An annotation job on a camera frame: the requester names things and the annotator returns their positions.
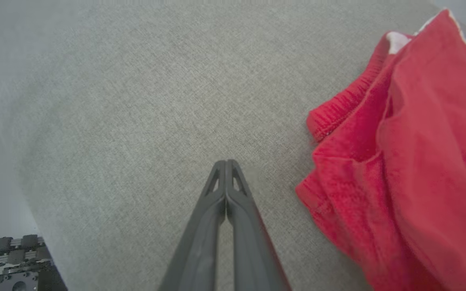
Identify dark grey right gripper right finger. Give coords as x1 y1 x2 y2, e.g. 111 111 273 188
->
226 159 292 291

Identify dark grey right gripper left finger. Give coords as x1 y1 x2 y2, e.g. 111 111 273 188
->
158 160 227 291

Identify red shorts with white stripes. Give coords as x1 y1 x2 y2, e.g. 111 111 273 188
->
296 9 466 291

